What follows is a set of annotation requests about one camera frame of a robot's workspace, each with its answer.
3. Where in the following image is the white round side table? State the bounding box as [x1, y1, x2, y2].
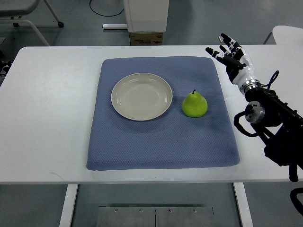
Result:
[263, 26, 303, 46]

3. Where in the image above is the brown cardboard box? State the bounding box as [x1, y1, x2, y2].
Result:
[129, 33, 163, 46]

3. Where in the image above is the blue textured mat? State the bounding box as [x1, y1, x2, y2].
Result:
[87, 56, 240, 170]

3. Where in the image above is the white table leg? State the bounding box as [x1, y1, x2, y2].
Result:
[59, 184, 78, 227]
[233, 183, 253, 227]

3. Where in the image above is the right white table leg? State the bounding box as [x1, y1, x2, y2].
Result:
[233, 183, 253, 227]

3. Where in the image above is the black floor cable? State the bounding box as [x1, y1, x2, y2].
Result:
[89, 0, 125, 17]

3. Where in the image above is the green pear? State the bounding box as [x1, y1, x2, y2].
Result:
[181, 89, 208, 118]

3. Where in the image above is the black white object at left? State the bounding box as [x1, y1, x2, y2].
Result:
[0, 61, 13, 77]

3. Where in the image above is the white machine base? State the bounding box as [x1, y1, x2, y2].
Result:
[102, 0, 170, 33]

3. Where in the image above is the left white table leg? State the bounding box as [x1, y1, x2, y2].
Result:
[59, 184, 78, 227]

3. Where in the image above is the beige round plate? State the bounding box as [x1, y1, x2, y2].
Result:
[111, 73, 173, 121]

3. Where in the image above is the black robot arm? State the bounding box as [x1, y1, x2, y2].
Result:
[233, 71, 303, 182]

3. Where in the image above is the white rolling chair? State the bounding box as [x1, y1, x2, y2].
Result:
[0, 0, 65, 47]

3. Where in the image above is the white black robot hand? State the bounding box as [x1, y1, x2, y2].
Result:
[205, 33, 261, 94]

